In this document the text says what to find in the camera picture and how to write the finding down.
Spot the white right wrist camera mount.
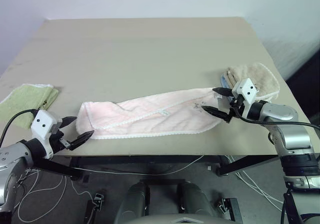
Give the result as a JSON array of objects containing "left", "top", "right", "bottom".
[{"left": 231, "top": 78, "right": 260, "bottom": 119}]

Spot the green folded towel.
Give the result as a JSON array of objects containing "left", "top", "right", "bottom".
[{"left": 0, "top": 83, "right": 60, "bottom": 129}]

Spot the white floor cable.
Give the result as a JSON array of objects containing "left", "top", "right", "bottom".
[
  {"left": 71, "top": 155, "right": 206, "bottom": 176},
  {"left": 234, "top": 170, "right": 286, "bottom": 207},
  {"left": 14, "top": 168, "right": 87, "bottom": 223}
]

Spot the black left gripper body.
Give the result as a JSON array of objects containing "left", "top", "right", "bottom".
[{"left": 49, "top": 130, "right": 74, "bottom": 155}]

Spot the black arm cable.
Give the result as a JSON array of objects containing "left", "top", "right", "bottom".
[
  {"left": 0, "top": 108, "right": 38, "bottom": 147},
  {"left": 237, "top": 115, "right": 320, "bottom": 130}
]

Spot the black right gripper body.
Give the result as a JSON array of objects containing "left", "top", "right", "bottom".
[{"left": 217, "top": 94, "right": 247, "bottom": 123}]

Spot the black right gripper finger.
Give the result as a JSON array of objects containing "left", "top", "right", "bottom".
[
  {"left": 201, "top": 105, "right": 231, "bottom": 123},
  {"left": 212, "top": 87, "right": 234, "bottom": 97}
]

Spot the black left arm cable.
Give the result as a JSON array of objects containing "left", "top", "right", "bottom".
[{"left": 0, "top": 108, "right": 38, "bottom": 147}]

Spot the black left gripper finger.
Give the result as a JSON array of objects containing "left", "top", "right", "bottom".
[
  {"left": 59, "top": 116, "right": 78, "bottom": 129},
  {"left": 68, "top": 131, "right": 95, "bottom": 151}
]

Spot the black floor clamp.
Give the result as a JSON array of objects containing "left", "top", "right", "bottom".
[
  {"left": 215, "top": 197, "right": 244, "bottom": 224},
  {"left": 86, "top": 192, "right": 105, "bottom": 224}
]

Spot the beige folded towel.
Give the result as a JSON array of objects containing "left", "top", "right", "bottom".
[{"left": 224, "top": 62, "right": 281, "bottom": 103}]

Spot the pink towel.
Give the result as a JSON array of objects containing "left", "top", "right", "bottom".
[{"left": 75, "top": 86, "right": 226, "bottom": 140}]

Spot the black table frame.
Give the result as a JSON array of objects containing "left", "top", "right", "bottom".
[{"left": 37, "top": 154, "right": 282, "bottom": 182}]

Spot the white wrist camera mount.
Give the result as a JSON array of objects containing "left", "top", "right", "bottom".
[
  {"left": 30, "top": 109, "right": 63, "bottom": 159},
  {"left": 231, "top": 78, "right": 260, "bottom": 119}
]

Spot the light blue cloth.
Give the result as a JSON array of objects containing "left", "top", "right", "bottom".
[{"left": 219, "top": 74, "right": 232, "bottom": 90}]

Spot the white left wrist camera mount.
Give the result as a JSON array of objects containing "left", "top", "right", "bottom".
[{"left": 30, "top": 109, "right": 63, "bottom": 159}]

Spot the dark grey rounded shape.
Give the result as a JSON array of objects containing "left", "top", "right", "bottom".
[
  {"left": 113, "top": 182, "right": 151, "bottom": 224},
  {"left": 176, "top": 181, "right": 224, "bottom": 224}
]

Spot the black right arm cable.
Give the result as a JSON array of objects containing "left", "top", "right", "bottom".
[{"left": 237, "top": 115, "right": 320, "bottom": 130}]

